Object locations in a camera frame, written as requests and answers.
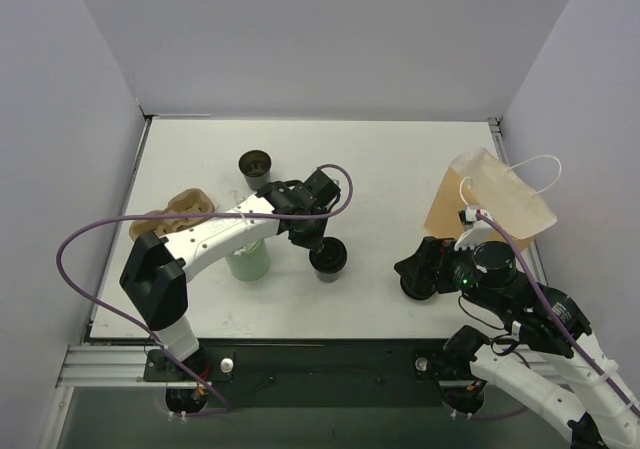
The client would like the black cup lid stack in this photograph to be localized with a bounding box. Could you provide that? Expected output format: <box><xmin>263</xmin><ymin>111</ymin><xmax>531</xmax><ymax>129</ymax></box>
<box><xmin>400</xmin><ymin>276</ymin><xmax>438</xmax><ymax>301</ymax></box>

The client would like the black takeout coffee cup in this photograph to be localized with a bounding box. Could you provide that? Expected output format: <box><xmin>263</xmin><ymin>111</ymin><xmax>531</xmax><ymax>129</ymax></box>
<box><xmin>238</xmin><ymin>149</ymin><xmax>272</xmax><ymax>191</ymax></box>

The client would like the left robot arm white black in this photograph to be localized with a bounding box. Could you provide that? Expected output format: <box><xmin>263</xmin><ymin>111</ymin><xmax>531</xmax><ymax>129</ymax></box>
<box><xmin>119</xmin><ymin>167</ymin><xmax>341</xmax><ymax>380</ymax></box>

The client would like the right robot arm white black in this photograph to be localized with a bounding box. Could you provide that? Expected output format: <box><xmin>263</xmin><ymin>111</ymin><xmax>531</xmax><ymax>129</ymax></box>
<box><xmin>394</xmin><ymin>237</ymin><xmax>639</xmax><ymax>448</ymax></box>

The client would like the brown paper takeout bag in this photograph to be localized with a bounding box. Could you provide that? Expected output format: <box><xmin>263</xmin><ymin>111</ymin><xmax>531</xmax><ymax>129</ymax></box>
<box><xmin>424</xmin><ymin>148</ymin><xmax>557</xmax><ymax>250</ymax></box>

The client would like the green straw holder cup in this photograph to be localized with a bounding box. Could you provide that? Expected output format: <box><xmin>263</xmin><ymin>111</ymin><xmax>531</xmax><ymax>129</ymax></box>
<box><xmin>225</xmin><ymin>239</ymin><xmax>271</xmax><ymax>282</ymax></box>

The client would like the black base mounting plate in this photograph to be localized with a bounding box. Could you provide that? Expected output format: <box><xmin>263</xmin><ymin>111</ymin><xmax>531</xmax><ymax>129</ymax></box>
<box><xmin>143</xmin><ymin>339</ymin><xmax>486</xmax><ymax>413</ymax></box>

